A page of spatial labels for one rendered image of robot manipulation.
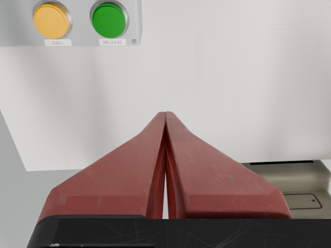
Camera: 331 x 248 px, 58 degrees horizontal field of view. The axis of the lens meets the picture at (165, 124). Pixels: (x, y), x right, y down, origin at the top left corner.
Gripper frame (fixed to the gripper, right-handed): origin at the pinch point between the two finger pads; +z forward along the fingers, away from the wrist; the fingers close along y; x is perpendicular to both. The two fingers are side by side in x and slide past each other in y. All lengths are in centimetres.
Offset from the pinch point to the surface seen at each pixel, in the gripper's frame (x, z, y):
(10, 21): 3.6, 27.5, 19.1
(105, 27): 4.0, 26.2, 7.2
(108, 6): 1.6, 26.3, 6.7
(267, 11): 5.0, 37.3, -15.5
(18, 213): 160, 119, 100
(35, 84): 17.6, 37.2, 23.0
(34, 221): 168, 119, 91
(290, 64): 13.8, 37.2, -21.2
